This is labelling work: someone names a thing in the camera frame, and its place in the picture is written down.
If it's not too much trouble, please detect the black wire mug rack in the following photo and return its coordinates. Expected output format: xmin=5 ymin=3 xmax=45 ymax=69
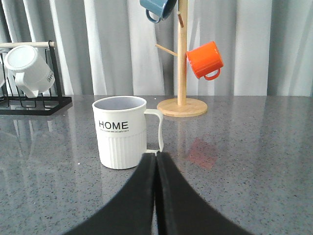
xmin=0 ymin=41 xmax=72 ymax=116

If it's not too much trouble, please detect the wooden mug tree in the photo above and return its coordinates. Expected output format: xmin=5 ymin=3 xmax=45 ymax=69
xmin=156 ymin=0 xmax=207 ymax=118

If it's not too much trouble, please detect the white HOME mug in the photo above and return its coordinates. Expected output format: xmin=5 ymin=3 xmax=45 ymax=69
xmin=92 ymin=96 xmax=164 ymax=169

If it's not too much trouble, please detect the grey pleated curtain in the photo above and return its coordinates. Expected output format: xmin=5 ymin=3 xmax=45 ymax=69
xmin=0 ymin=0 xmax=313 ymax=96

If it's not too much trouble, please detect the orange enamel mug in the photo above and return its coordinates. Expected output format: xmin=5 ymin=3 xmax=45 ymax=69
xmin=186 ymin=41 xmax=224 ymax=81

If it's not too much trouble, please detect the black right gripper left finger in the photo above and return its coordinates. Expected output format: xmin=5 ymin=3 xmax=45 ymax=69
xmin=66 ymin=153 xmax=156 ymax=235

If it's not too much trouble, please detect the white ribbed mug on rack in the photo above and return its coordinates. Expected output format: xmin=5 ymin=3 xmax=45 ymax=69
xmin=4 ymin=45 xmax=55 ymax=98

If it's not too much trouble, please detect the blue enamel mug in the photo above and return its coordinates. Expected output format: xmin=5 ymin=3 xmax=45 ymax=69
xmin=139 ymin=0 xmax=177 ymax=24

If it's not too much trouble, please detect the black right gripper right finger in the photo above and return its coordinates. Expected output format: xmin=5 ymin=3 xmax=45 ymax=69
xmin=156 ymin=152 xmax=250 ymax=235

